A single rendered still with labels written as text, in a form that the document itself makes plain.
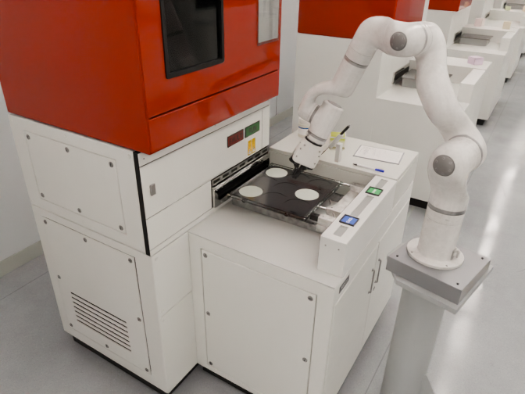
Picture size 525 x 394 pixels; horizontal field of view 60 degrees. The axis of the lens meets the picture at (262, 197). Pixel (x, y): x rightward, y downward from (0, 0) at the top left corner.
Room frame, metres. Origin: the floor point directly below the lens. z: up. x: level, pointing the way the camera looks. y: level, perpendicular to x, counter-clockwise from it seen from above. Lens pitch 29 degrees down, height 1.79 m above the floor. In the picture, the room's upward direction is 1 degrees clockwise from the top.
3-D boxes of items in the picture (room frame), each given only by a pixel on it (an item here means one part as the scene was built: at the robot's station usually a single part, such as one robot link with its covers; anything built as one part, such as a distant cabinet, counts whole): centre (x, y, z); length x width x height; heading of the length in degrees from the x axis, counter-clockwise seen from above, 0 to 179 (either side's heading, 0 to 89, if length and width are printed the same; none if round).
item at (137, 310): (1.84, 0.48, 0.41); 0.82 x 0.71 x 0.82; 149
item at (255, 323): (1.73, -0.23, 0.41); 0.97 x 0.64 x 0.82; 149
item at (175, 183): (1.67, 0.19, 1.02); 0.82 x 0.03 x 0.40; 149
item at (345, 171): (2.00, -0.38, 0.89); 0.62 x 0.35 x 0.14; 59
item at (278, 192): (1.72, -0.10, 0.90); 0.34 x 0.34 x 0.01; 59
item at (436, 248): (1.30, -0.61, 0.96); 0.19 x 0.19 x 0.18
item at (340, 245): (1.47, -0.38, 0.89); 0.55 x 0.09 x 0.14; 149
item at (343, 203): (1.59, -0.34, 0.87); 0.36 x 0.08 x 0.03; 149
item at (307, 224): (1.58, -0.09, 0.84); 0.50 x 0.02 x 0.03; 59
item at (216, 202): (1.81, 0.09, 0.89); 0.44 x 0.02 x 0.10; 149
